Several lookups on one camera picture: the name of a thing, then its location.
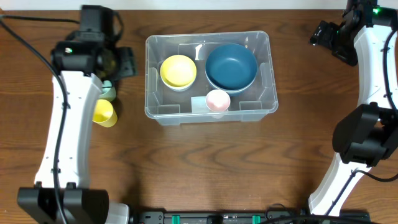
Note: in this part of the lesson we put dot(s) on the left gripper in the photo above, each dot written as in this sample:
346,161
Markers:
132,70

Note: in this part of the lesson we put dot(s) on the dark blue bowl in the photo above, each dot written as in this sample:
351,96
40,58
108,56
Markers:
231,58
231,92

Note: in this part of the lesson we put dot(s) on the white small bowl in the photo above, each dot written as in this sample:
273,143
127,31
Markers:
166,84

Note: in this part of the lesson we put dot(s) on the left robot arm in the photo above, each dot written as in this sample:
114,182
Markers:
61,192

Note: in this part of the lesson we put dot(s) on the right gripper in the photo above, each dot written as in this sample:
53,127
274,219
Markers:
350,56

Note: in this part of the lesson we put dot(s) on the beige large bowl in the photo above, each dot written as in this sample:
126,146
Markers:
233,83

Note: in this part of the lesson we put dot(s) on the yellow small bowl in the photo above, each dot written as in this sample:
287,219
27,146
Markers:
178,70

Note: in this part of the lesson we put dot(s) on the yellow cup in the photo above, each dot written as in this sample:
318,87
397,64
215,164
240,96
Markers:
105,114

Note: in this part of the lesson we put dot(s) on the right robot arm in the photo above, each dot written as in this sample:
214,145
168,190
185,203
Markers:
366,38

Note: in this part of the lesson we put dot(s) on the green cup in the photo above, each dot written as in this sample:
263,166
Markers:
108,91

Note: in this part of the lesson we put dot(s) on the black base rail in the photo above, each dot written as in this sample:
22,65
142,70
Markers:
275,215

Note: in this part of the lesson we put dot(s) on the pink cup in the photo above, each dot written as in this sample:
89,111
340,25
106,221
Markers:
217,100

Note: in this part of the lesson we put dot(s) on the clear plastic storage container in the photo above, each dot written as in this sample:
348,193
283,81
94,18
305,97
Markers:
170,107

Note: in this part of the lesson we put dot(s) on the light grey small bowl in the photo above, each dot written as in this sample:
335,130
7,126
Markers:
179,89

